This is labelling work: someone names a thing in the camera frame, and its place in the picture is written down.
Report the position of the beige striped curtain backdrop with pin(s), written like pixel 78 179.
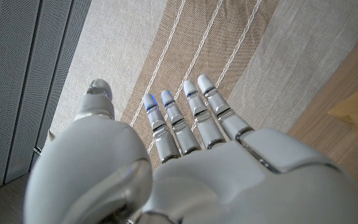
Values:
pixel 291 46

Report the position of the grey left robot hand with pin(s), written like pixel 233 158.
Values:
pixel 213 180

